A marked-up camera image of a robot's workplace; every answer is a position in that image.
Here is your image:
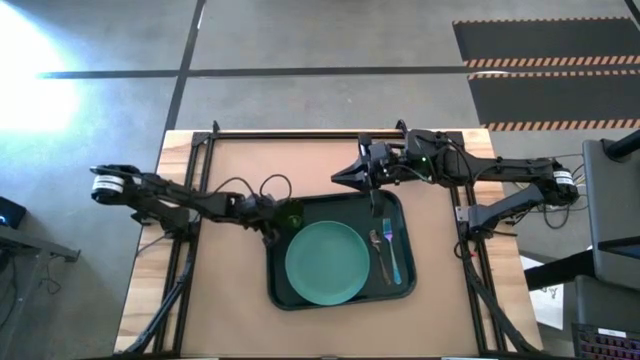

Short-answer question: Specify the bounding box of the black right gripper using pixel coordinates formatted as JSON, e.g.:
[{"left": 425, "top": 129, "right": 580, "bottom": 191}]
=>
[{"left": 330, "top": 149, "right": 409, "bottom": 218}]

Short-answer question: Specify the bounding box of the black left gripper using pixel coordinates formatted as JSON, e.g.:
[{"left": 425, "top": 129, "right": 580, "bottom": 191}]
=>
[{"left": 234, "top": 192, "right": 294, "bottom": 249}]

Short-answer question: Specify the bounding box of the green patterned cup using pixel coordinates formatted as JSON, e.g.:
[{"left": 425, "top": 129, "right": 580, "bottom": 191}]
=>
[{"left": 278, "top": 198, "right": 306, "bottom": 230}]

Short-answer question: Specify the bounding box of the dark green plastic tray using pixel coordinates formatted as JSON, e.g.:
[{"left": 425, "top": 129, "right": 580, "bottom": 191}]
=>
[{"left": 266, "top": 188, "right": 418, "bottom": 312}]

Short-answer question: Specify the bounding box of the iridescent metal fork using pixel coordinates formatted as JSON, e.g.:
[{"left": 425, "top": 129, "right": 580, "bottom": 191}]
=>
[{"left": 382, "top": 217, "right": 403, "bottom": 286}]

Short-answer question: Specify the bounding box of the dark metal spoon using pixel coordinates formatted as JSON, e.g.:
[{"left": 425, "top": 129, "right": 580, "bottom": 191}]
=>
[{"left": 368, "top": 229, "right": 392, "bottom": 286}]

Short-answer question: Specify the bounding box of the teal round plate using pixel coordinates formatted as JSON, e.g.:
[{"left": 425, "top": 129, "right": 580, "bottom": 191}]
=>
[{"left": 284, "top": 220, "right": 372, "bottom": 307}]

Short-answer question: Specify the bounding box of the tan table mat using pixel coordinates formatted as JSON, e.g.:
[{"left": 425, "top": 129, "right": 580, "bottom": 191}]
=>
[{"left": 179, "top": 137, "right": 482, "bottom": 358}]

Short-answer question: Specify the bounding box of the black mat orange-striped edge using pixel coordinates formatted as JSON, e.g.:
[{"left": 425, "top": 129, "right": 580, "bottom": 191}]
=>
[
  {"left": 467, "top": 69, "right": 640, "bottom": 133},
  {"left": 452, "top": 16, "right": 640, "bottom": 70}
]

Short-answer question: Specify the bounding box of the black flat beam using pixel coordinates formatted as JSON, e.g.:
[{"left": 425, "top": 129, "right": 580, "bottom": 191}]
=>
[{"left": 523, "top": 248, "right": 596, "bottom": 292}]

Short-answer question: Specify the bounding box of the white paper sheet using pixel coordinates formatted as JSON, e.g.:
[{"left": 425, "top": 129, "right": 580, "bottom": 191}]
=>
[{"left": 519, "top": 254, "right": 565, "bottom": 331}]

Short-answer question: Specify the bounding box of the grey metal stand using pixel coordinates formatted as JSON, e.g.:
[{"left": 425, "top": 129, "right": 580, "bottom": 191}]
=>
[{"left": 0, "top": 224, "right": 82, "bottom": 346}]

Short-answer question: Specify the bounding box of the grey metal cabinet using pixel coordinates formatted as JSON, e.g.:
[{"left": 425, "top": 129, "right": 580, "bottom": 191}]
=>
[{"left": 582, "top": 138, "right": 640, "bottom": 292}]

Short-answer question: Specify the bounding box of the black round tube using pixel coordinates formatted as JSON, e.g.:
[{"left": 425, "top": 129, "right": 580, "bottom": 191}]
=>
[{"left": 601, "top": 128, "right": 640, "bottom": 162}]

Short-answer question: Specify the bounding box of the grey low box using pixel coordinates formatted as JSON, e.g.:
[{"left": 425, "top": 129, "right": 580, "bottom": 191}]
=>
[{"left": 573, "top": 273, "right": 640, "bottom": 334}]

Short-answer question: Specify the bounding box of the black device blue light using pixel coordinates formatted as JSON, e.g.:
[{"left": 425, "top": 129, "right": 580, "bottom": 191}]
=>
[{"left": 0, "top": 195, "right": 28, "bottom": 230}]

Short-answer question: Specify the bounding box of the black plastic crate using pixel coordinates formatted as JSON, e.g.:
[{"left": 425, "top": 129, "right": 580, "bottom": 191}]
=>
[{"left": 571, "top": 322, "right": 640, "bottom": 360}]

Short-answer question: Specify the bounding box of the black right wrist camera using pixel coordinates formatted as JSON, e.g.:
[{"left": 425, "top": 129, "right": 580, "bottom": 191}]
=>
[{"left": 357, "top": 133, "right": 392, "bottom": 162}]

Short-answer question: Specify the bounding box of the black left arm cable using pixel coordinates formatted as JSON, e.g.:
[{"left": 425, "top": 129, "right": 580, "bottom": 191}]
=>
[{"left": 199, "top": 173, "right": 294, "bottom": 211}]

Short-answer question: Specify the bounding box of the black floor cable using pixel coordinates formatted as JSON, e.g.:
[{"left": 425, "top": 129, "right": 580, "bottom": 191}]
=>
[{"left": 542, "top": 202, "right": 572, "bottom": 231}]

